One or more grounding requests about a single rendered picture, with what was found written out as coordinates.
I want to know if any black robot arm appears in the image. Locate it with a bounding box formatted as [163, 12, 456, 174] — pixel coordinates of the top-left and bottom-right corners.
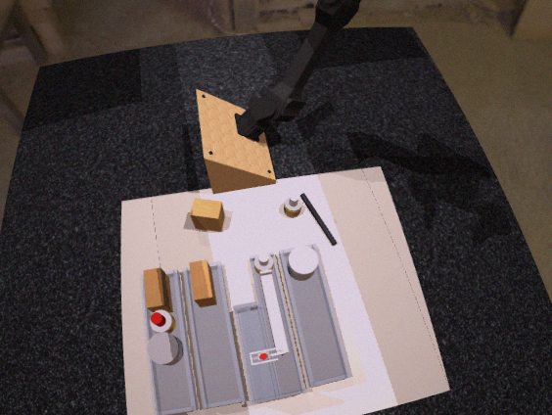
[235, 0, 361, 142]

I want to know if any dark grey long thin bar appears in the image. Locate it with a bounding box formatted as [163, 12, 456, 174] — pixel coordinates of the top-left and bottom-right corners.
[300, 193, 337, 246]

